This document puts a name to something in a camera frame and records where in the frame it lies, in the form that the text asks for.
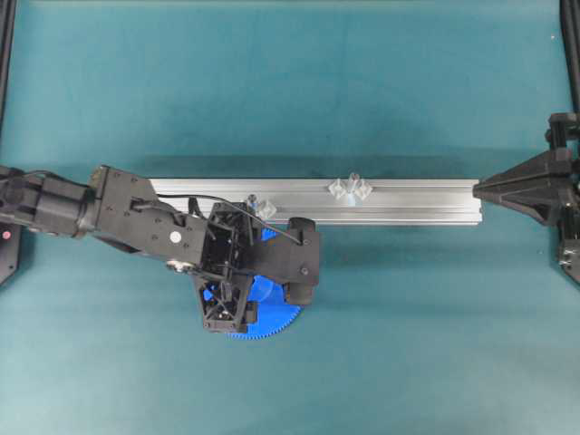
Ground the black aluminium frame rail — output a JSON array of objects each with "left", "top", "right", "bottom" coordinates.
[{"left": 559, "top": 0, "right": 579, "bottom": 112}]

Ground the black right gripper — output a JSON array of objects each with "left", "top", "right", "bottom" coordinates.
[{"left": 472, "top": 150, "right": 560, "bottom": 226}]

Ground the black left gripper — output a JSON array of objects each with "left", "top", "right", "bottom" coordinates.
[{"left": 193, "top": 201, "right": 316, "bottom": 334}]

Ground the large blue plastic gear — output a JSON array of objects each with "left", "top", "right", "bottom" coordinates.
[{"left": 225, "top": 227, "right": 301, "bottom": 340}]

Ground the black left frame rail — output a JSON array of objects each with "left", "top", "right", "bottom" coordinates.
[{"left": 0, "top": 0, "right": 17, "bottom": 124}]

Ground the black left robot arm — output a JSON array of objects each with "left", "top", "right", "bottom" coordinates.
[{"left": 1, "top": 166, "right": 321, "bottom": 334}]

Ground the teal table mat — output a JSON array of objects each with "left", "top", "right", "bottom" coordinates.
[{"left": 1, "top": 1, "right": 579, "bottom": 434}]

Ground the black camera cable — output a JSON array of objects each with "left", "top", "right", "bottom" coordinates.
[{"left": 156, "top": 193, "right": 304, "bottom": 248}]

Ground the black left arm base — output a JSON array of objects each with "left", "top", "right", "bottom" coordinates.
[{"left": 0, "top": 223, "right": 22, "bottom": 285}]

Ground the silver aluminium extrusion rail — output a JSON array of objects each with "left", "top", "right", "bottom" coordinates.
[{"left": 151, "top": 179, "right": 483, "bottom": 226}]

